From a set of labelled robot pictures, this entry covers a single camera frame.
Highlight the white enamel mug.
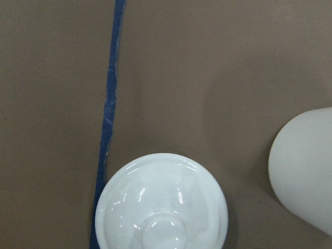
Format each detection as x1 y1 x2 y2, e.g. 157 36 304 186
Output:
268 107 331 235

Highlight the white mug lid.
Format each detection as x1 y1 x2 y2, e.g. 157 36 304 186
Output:
95 153 228 248

